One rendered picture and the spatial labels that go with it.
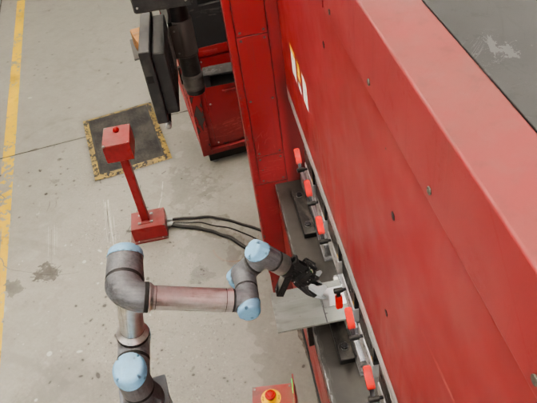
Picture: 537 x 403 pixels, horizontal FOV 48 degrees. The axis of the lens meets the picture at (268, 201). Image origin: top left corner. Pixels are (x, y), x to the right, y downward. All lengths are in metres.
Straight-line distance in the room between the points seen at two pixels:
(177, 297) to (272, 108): 1.08
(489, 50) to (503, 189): 0.29
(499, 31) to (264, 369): 2.56
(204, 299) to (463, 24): 1.22
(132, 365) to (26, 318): 1.82
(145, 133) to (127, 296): 3.26
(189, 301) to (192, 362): 1.50
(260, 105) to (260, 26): 0.36
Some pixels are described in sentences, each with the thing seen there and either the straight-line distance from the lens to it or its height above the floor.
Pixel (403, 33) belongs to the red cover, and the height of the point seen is 2.30.
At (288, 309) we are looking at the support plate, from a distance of 2.20.
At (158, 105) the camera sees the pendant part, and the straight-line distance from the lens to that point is 2.74.
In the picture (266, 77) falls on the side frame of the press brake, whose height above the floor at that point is 1.45.
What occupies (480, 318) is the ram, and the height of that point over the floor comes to 2.09.
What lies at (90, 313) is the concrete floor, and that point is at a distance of 3.78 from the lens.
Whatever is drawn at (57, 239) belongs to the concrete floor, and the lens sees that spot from 4.34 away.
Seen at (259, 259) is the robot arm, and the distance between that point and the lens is 1.95.
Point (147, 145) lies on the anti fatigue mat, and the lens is 4.88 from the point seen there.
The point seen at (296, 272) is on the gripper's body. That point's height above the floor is 1.19.
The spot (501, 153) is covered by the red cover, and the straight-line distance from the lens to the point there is 0.72.
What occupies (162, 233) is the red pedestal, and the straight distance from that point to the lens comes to 4.01.
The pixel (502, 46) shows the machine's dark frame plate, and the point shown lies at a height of 2.30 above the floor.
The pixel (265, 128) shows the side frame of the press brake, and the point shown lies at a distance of 2.69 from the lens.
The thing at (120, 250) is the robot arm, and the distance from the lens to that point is 1.97.
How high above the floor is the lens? 2.73
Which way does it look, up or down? 42 degrees down
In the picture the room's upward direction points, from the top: 9 degrees counter-clockwise
